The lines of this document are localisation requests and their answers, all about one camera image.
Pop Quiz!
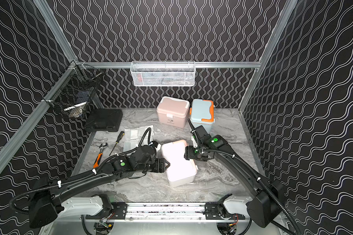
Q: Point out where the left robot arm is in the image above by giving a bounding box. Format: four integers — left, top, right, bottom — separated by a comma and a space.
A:
9, 140, 171, 228

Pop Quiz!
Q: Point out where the white gauze packet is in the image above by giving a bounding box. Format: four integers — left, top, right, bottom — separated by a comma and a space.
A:
124, 128, 139, 141
123, 139, 139, 152
138, 125, 155, 137

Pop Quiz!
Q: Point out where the orange handled adjustable wrench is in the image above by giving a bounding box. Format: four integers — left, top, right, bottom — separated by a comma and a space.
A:
93, 143, 108, 168

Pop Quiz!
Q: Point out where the black yellow screwdriver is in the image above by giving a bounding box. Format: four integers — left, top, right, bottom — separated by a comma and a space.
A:
109, 131, 125, 156

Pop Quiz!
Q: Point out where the black plastic tool case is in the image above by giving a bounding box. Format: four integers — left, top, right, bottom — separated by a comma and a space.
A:
84, 109, 123, 133

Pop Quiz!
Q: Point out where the blue orange first aid box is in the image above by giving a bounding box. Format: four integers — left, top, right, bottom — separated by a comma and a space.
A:
190, 99, 215, 133

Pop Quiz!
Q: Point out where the black wire wall basket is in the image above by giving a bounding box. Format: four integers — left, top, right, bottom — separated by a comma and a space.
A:
46, 61, 104, 119

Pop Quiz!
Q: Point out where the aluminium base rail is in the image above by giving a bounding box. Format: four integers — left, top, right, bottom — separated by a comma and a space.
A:
46, 201, 286, 223

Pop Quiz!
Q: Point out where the white wire wall basket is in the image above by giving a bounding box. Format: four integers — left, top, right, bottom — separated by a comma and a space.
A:
130, 61, 196, 87

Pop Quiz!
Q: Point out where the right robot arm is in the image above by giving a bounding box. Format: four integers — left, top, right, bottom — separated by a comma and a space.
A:
184, 120, 301, 235

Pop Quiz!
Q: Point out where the white pink first aid box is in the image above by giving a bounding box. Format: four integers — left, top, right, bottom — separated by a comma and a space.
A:
161, 140, 198, 188

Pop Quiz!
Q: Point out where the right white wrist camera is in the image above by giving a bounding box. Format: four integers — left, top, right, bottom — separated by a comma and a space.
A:
191, 135, 199, 148

